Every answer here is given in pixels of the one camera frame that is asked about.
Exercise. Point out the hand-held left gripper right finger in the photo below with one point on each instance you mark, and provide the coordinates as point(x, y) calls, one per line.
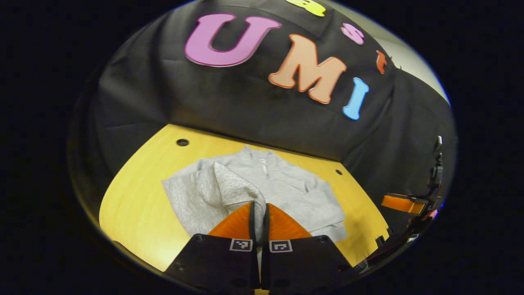
point(303, 266)

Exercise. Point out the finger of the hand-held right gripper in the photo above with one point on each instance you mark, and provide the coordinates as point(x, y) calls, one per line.
point(403, 203)

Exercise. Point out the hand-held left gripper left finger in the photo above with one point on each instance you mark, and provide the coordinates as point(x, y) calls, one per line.
point(229, 266)

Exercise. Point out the grey zip-neck sweatshirt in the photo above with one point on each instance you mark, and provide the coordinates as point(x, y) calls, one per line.
point(286, 188)

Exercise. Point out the black backdrop cloth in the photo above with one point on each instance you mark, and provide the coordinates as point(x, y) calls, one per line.
point(245, 102)

